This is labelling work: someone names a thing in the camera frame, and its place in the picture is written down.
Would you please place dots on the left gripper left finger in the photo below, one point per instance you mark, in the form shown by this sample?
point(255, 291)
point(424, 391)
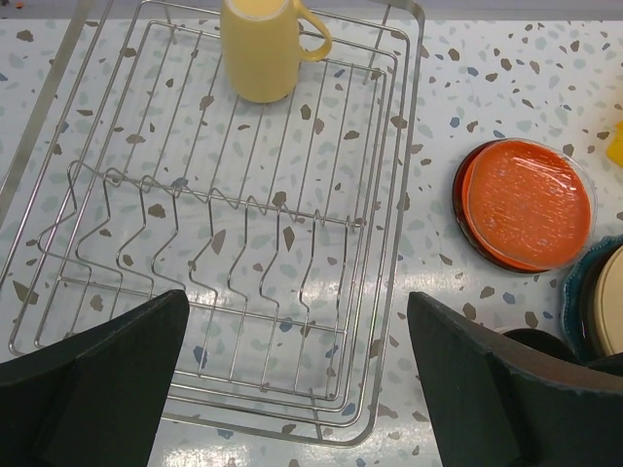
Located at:
point(96, 398)

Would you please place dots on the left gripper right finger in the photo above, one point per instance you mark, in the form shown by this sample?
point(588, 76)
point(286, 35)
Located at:
point(493, 401)

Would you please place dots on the teal embossed plate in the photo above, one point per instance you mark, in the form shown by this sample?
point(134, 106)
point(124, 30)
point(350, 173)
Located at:
point(570, 295)

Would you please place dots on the dark brown beige plate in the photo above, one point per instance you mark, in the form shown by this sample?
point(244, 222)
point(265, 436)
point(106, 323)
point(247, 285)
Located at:
point(590, 340)

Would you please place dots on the yellow plate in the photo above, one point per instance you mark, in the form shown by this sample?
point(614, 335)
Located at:
point(608, 305)

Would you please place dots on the red floral plate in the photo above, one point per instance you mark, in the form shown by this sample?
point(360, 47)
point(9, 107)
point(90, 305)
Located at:
point(460, 204)

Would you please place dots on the orange plate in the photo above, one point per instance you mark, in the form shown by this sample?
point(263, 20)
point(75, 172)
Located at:
point(525, 209)

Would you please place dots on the clear glass plate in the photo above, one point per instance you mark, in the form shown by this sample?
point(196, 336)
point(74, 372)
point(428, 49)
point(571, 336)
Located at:
point(530, 204)

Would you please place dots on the yellow ceramic mug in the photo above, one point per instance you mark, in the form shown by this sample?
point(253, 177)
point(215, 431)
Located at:
point(261, 48)

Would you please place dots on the beige small plate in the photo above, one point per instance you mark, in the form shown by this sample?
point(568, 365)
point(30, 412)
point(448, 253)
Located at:
point(540, 341)

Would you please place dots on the yellow plastic tray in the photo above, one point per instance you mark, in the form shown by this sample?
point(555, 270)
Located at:
point(614, 151)

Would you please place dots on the chrome wire dish rack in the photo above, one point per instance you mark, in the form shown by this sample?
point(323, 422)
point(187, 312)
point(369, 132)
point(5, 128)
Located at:
point(140, 170)

